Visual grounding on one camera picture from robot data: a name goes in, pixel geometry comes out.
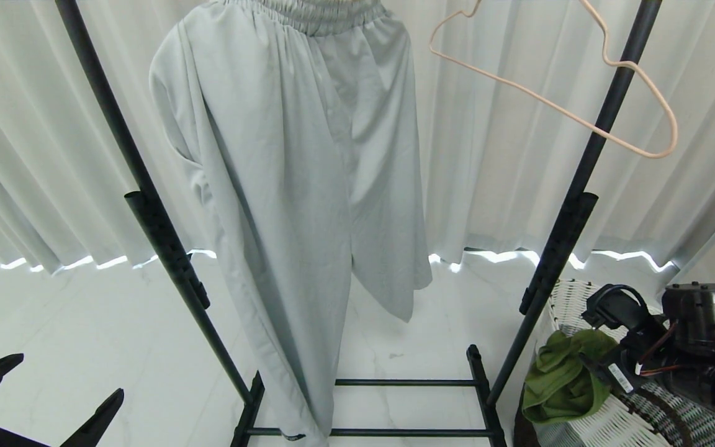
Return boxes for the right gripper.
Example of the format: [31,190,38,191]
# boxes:
[590,346,715,432]

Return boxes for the green garment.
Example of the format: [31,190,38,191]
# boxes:
[522,329,619,426]

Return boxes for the pale grey shorts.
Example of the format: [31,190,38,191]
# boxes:
[150,0,433,445]

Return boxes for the white laundry basket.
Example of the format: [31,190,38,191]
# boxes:
[513,279,715,447]

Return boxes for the black clothes rack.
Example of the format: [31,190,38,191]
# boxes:
[53,0,665,447]

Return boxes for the pink clothes hanger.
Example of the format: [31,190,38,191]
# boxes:
[429,0,679,159]

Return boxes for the white curtain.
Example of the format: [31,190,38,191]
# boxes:
[0,0,715,274]

